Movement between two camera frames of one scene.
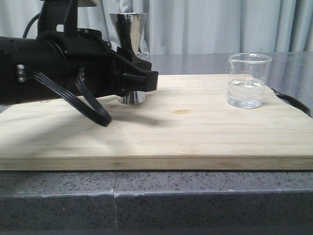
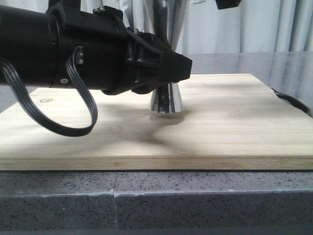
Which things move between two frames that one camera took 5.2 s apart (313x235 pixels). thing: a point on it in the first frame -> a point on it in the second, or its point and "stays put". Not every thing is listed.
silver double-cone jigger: x=127 y=30 -> x=167 y=19
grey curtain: x=191 y=27 stays put
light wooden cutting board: x=185 y=124 stays put
